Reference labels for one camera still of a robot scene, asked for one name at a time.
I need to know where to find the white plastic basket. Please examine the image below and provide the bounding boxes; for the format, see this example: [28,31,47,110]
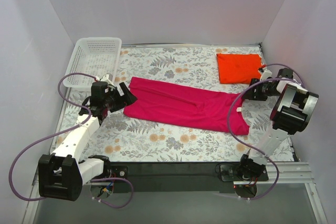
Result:
[63,37,122,91]

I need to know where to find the pink t shirt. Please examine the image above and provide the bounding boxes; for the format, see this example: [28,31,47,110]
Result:
[123,77,249,135]

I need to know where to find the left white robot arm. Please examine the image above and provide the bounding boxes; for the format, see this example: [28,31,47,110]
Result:
[38,81,137,201]

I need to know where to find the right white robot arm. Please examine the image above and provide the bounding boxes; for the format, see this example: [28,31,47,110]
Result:
[237,66,319,181]

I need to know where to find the folded orange t shirt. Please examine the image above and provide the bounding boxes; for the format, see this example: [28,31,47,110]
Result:
[217,54,263,84]

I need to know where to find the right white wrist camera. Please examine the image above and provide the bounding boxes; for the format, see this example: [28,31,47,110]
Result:
[258,67,272,81]

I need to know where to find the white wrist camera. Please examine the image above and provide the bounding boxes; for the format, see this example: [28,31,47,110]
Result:
[258,67,272,81]
[95,73,114,86]

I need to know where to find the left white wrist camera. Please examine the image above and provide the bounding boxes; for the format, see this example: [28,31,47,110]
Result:
[95,73,114,86]

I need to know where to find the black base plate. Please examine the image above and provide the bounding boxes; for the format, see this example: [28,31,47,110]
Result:
[89,161,269,195]

